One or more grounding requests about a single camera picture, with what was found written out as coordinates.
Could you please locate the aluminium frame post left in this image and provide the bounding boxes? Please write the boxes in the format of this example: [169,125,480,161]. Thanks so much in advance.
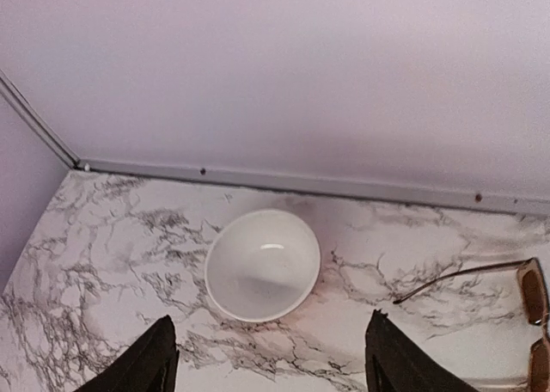
[0,70,80,169]

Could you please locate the brown translucent sunglasses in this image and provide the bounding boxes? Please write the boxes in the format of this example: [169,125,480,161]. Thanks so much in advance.
[393,258,549,392]

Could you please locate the white bowl orange outside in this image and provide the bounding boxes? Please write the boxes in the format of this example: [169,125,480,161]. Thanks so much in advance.
[204,209,321,323]

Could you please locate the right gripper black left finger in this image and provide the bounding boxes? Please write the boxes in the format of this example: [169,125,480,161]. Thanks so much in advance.
[77,315,180,392]

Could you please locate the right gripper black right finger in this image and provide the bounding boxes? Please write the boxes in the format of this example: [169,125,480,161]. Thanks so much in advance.
[364,309,473,392]

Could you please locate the aluminium frame rail back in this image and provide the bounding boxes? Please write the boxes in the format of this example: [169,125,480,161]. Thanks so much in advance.
[76,160,549,216]

